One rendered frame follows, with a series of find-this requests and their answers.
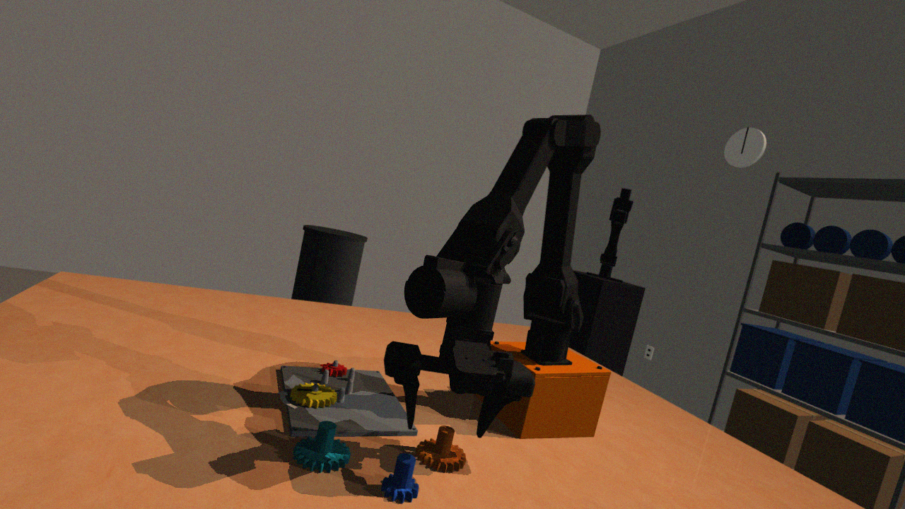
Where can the blue gear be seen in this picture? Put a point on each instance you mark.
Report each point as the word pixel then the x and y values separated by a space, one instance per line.
pixel 401 485

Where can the teal gear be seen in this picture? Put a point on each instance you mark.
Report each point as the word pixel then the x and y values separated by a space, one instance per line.
pixel 322 451

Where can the red gear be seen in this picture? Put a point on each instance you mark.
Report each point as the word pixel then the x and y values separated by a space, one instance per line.
pixel 340 370

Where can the yellow gear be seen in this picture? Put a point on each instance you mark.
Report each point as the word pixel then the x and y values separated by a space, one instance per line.
pixel 304 394

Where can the orange gear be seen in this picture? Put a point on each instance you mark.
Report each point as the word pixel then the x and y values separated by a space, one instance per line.
pixel 441 453

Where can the white curved arrow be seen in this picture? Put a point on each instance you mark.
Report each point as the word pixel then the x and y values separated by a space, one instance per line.
pixel 282 395

